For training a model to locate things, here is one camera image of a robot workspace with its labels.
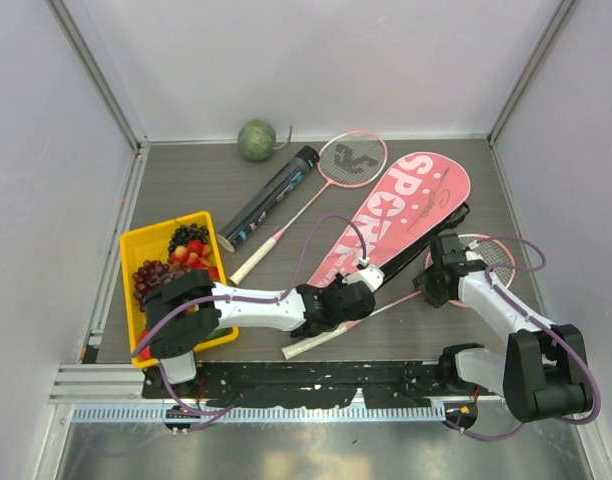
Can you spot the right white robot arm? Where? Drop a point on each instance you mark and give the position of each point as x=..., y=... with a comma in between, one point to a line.
x=544, y=372

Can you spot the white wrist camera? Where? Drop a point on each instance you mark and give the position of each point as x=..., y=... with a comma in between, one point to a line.
x=470, y=245
x=367, y=273

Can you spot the red grape bunch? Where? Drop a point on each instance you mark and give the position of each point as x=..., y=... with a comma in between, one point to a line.
x=152, y=275

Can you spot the red strawberries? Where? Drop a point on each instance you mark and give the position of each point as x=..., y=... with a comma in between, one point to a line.
x=195, y=255

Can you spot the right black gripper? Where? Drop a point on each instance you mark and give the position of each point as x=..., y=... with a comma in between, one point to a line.
x=435, y=298

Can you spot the pink racket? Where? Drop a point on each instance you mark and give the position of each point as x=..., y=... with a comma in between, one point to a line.
x=350, y=160
x=490, y=251

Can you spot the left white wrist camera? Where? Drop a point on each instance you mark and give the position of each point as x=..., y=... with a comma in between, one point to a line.
x=367, y=273

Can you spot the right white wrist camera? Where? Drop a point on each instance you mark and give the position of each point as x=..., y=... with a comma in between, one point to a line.
x=470, y=245

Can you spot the white slotted cable duct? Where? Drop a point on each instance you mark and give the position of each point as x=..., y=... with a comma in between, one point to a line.
x=167, y=413

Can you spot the black shuttlecock tube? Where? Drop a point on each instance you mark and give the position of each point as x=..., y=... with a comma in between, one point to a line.
x=254, y=213

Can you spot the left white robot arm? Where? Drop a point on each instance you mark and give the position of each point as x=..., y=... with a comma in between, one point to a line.
x=182, y=313

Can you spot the green melon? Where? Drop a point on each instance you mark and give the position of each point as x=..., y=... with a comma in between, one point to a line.
x=257, y=140

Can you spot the yellow plastic tray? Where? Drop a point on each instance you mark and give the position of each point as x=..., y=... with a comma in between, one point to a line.
x=151, y=243

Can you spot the pink racket bag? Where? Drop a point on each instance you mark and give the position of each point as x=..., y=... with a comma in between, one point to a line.
x=416, y=194

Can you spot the dark grape bunch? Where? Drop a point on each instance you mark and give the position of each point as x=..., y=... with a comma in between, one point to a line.
x=194, y=238

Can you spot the green lime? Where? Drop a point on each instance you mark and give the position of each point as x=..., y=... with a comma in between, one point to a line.
x=218, y=333

